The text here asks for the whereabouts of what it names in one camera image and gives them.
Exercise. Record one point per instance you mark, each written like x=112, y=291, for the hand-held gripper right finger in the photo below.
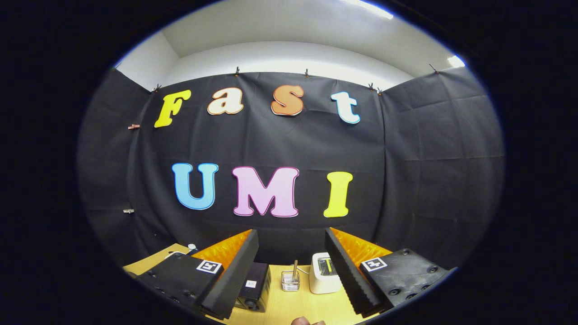
x=347, y=275

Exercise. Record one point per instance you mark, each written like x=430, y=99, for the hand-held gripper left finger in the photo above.
x=235, y=275

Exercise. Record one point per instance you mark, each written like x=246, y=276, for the black toaster oven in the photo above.
x=257, y=280

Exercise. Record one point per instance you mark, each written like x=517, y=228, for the white toaster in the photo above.
x=320, y=282

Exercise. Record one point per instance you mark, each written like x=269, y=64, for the wooden stick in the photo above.
x=295, y=268

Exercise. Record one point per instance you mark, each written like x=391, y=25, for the small ceiling light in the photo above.
x=456, y=61

